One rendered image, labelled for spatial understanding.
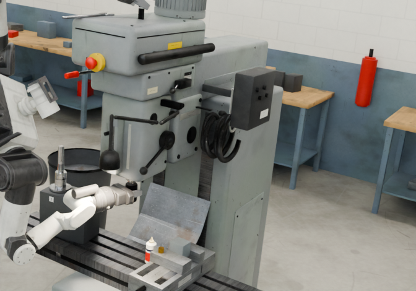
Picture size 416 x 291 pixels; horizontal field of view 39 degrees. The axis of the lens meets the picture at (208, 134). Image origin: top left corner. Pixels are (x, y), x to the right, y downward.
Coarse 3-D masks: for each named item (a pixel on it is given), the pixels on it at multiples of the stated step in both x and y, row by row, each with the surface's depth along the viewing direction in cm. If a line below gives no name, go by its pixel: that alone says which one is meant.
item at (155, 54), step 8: (176, 48) 203; (184, 48) 206; (192, 48) 209; (200, 48) 214; (208, 48) 219; (144, 56) 185; (152, 56) 188; (160, 56) 192; (168, 56) 197; (176, 56) 201; (184, 56) 206
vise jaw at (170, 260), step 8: (152, 256) 216; (160, 256) 214; (168, 256) 214; (176, 256) 215; (184, 256) 215; (160, 264) 215; (168, 264) 212; (176, 264) 210; (184, 264) 210; (176, 272) 211; (184, 272) 211
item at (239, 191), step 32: (224, 96) 248; (256, 128) 259; (192, 160) 253; (256, 160) 268; (192, 192) 257; (224, 192) 248; (256, 192) 277; (224, 224) 253; (256, 224) 286; (224, 256) 261; (256, 256) 298; (256, 288) 309
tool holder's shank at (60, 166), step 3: (60, 147) 237; (63, 147) 237; (60, 150) 237; (63, 150) 238; (60, 153) 237; (63, 153) 238; (60, 156) 238; (63, 156) 239; (60, 159) 238; (63, 159) 239; (60, 162) 239; (63, 162) 239; (60, 165) 239; (63, 165) 240; (57, 168) 240; (60, 168) 239; (63, 168) 240; (60, 171) 240; (63, 171) 241
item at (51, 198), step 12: (48, 192) 240; (60, 192) 239; (48, 204) 240; (60, 204) 238; (48, 216) 242; (96, 216) 244; (84, 228) 236; (96, 228) 246; (72, 240) 240; (84, 240) 238
